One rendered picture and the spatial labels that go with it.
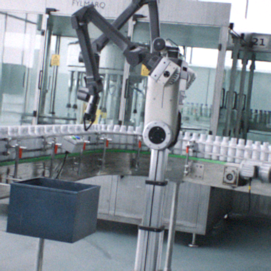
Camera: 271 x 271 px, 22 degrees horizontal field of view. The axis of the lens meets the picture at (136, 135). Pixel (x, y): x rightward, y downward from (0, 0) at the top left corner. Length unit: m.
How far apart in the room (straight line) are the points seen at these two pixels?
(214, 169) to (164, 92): 1.31
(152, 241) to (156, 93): 0.79
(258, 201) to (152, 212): 4.86
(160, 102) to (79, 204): 0.91
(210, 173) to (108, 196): 2.24
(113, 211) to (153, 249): 3.16
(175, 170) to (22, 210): 2.11
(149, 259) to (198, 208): 2.95
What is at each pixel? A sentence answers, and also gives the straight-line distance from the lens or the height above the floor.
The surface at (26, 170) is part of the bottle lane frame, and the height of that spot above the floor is 0.94.
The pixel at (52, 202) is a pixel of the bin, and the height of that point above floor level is 0.89.
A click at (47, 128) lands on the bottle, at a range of 3.93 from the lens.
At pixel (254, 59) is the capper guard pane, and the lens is 8.57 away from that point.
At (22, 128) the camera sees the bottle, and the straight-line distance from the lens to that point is 3.62.
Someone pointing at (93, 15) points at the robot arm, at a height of 1.77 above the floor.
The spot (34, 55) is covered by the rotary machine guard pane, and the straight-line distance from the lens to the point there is 7.24.
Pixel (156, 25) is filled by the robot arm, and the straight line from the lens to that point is 4.05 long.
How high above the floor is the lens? 1.37
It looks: 3 degrees down
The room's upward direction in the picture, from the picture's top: 6 degrees clockwise
